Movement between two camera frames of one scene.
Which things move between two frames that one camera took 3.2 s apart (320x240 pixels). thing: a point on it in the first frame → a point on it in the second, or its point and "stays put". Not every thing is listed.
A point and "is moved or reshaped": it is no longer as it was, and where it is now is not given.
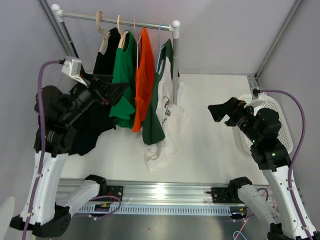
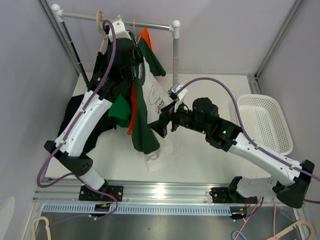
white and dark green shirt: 165,126 is moved or reshaped
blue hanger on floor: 233,236 stays put
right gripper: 237,106 → 168,114
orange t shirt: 144,77 → 146,35
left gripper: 112,92 → 138,59
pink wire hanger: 137,44 stays put
